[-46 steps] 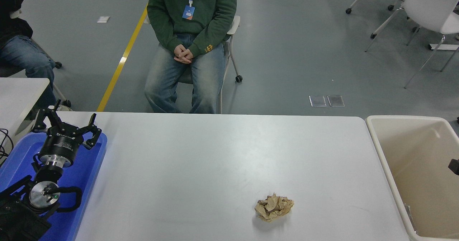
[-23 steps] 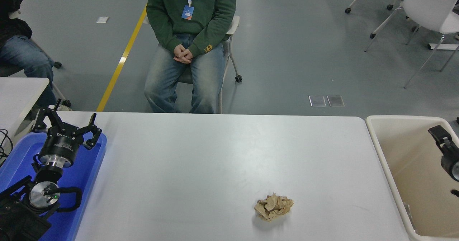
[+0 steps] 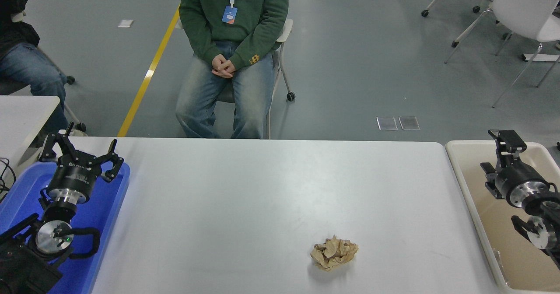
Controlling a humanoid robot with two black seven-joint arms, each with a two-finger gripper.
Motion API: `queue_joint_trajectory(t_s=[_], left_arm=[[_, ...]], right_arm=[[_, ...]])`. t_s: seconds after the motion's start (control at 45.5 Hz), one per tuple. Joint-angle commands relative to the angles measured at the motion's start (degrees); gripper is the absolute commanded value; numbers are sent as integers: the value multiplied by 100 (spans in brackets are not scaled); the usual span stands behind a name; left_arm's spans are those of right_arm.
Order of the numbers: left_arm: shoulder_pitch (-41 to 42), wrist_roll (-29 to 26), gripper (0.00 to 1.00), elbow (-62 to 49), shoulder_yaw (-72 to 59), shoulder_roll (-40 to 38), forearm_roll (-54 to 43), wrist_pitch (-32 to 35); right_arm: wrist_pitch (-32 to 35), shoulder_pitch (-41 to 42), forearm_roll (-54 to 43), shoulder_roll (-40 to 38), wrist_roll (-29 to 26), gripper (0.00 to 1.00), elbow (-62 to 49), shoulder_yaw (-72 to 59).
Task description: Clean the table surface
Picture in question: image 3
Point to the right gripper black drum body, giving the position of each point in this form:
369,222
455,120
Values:
514,176

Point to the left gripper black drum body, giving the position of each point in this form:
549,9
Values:
74,178

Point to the tan paper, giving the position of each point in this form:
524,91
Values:
333,252

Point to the seated person's right hand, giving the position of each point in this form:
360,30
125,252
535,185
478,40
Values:
218,65

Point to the seated person's left hand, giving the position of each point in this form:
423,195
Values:
230,69

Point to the large pale bin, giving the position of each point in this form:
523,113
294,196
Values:
468,162

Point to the blue plastic tray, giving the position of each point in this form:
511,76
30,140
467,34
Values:
107,206

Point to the white side table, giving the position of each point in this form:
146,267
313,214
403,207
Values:
22,114

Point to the grey wheeled chair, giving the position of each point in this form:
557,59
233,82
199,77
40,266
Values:
70,79

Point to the person beside side table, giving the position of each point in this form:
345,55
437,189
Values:
26,71

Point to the white flat floor bar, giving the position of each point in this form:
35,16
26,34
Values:
540,57

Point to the clear floor plate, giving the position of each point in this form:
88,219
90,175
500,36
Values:
409,122
386,123

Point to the white paper scrap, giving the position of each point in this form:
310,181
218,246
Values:
125,23

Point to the white chair with chrome legs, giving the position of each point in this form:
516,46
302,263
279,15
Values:
520,5

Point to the seated person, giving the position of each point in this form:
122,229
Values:
258,18

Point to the white wheeled chair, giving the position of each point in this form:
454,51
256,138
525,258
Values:
285,29

